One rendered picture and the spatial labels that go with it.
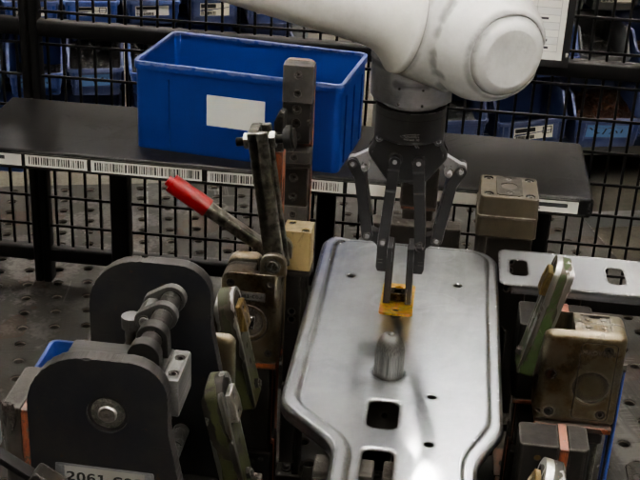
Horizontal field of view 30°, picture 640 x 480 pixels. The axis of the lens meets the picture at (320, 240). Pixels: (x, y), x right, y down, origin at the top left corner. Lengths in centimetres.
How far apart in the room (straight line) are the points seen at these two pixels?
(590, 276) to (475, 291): 16
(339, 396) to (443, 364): 13
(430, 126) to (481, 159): 52
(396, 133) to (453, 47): 25
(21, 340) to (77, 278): 22
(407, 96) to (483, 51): 23
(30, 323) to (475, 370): 90
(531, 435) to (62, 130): 91
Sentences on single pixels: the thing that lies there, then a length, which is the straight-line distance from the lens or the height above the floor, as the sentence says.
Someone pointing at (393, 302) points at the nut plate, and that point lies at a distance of 136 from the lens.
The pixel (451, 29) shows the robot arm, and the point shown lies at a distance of 102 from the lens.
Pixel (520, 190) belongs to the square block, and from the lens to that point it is 159.
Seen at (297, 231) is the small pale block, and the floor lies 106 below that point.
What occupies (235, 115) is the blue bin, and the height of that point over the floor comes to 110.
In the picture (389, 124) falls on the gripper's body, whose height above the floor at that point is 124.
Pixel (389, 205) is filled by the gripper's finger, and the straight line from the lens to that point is 131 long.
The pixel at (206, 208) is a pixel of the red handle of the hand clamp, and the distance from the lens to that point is 134.
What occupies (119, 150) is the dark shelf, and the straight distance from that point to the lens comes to 174.
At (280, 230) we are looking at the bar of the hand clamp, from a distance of 133.
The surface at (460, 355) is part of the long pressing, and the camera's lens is 131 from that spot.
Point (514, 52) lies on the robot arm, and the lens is 103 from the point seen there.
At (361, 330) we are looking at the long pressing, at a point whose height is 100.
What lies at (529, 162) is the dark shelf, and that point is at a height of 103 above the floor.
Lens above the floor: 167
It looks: 26 degrees down
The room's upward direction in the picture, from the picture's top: 3 degrees clockwise
